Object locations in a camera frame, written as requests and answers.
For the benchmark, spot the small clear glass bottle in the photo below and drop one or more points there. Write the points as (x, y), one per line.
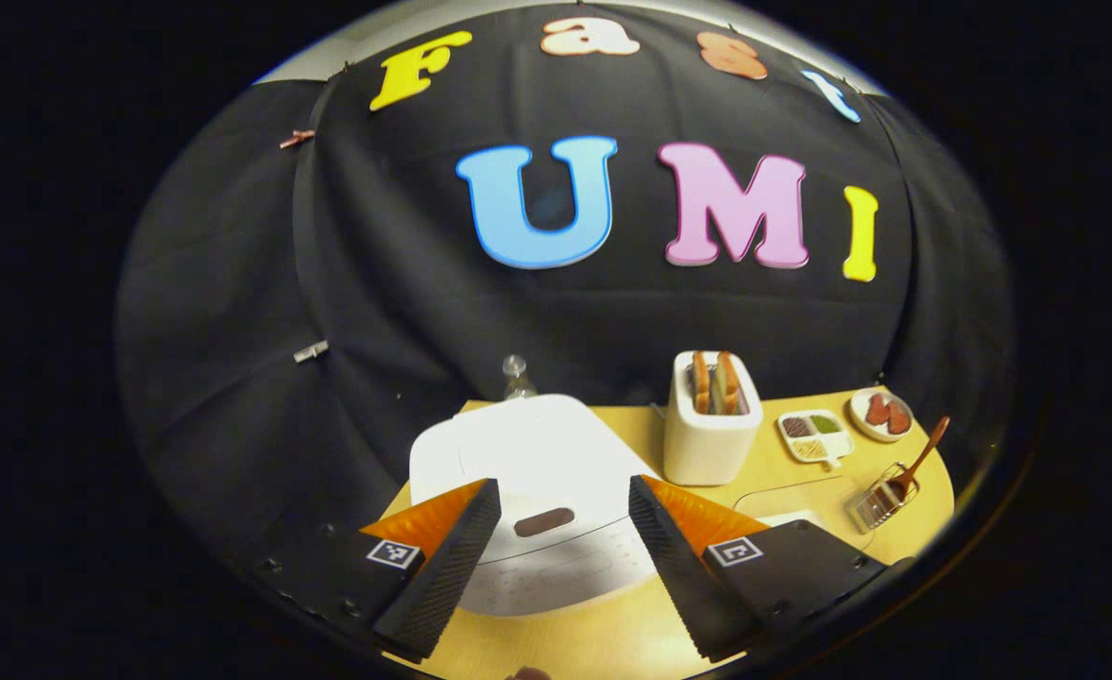
(516, 378)

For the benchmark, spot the brown toast slice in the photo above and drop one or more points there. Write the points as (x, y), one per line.
(727, 382)
(701, 382)

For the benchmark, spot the black backdrop cloth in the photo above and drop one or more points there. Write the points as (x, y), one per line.
(234, 283)

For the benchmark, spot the white rice cooker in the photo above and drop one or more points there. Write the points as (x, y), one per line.
(537, 453)

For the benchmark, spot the white divided grain dish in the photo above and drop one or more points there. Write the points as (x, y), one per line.
(812, 436)

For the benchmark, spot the pink clothespin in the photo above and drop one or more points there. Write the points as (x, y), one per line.
(297, 139)

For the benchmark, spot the white toaster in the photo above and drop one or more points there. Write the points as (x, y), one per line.
(707, 453)

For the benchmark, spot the silver metal clip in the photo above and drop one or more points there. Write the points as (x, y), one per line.
(310, 352)

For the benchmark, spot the clear box of rice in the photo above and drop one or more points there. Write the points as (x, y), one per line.
(806, 515)

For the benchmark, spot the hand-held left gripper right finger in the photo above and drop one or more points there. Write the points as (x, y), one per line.
(676, 576)

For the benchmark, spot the brown wooden spoon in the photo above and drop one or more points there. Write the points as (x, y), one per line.
(924, 453)

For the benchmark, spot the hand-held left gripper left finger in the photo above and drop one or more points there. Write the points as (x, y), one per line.
(442, 581)

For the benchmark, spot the small white round plate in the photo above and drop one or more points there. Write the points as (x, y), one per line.
(860, 416)

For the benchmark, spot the red meat slice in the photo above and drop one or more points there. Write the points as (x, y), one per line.
(898, 416)
(877, 410)

